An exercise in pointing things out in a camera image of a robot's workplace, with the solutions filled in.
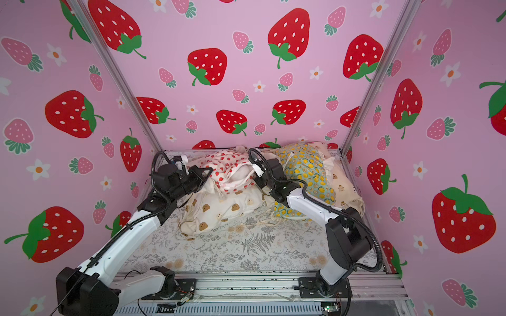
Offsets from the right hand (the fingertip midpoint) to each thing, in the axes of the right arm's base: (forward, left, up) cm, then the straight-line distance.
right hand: (255, 169), depth 85 cm
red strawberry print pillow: (-5, +9, +5) cm, 11 cm away
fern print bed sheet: (-24, -18, -22) cm, 37 cm away
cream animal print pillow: (-1, -44, -14) cm, 46 cm away
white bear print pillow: (-16, +23, -13) cm, 31 cm away
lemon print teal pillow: (+3, -21, +2) cm, 22 cm away
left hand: (-8, +15, +8) cm, 18 cm away
